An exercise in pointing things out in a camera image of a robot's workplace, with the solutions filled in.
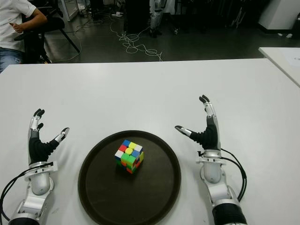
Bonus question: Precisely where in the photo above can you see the seated person in white shirt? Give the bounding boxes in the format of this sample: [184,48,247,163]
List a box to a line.
[0,0,48,72]

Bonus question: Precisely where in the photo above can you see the black cabinet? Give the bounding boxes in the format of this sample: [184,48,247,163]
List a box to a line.
[125,0,151,33]

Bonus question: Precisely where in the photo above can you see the left arm black cables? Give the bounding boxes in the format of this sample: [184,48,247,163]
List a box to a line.
[0,166,38,222]

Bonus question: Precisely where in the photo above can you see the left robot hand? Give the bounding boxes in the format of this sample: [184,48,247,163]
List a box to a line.
[27,108,70,168]

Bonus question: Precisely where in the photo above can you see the dark brown round plate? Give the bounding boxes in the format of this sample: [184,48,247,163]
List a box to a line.
[77,130,182,225]

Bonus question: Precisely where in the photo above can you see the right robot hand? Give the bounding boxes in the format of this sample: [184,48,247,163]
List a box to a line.
[174,94,222,152]

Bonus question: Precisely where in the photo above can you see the right arm black cables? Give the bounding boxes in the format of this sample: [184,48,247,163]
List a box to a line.
[220,148,248,203]

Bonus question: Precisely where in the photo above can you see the black office chair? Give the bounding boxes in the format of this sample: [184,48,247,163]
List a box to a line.
[14,5,81,64]

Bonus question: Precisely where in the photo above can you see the grey folded metal stand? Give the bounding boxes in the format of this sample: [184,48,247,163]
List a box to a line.
[231,5,247,28]

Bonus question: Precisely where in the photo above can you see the multicoloured Rubik's cube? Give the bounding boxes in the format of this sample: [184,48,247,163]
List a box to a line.
[114,139,145,174]

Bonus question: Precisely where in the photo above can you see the arm black cables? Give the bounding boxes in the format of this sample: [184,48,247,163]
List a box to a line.
[220,148,248,203]
[0,166,38,222]

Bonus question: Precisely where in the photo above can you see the white side table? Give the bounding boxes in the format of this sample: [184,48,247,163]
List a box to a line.
[258,47,300,88]

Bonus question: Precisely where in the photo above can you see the tangled white floor cable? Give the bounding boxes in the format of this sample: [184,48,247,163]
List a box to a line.
[109,13,164,62]

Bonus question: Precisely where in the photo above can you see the white machine housing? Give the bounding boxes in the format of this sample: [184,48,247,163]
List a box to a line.
[257,0,300,30]

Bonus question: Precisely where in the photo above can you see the white glass-front cabinet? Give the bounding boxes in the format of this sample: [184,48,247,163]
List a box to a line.
[57,0,79,21]

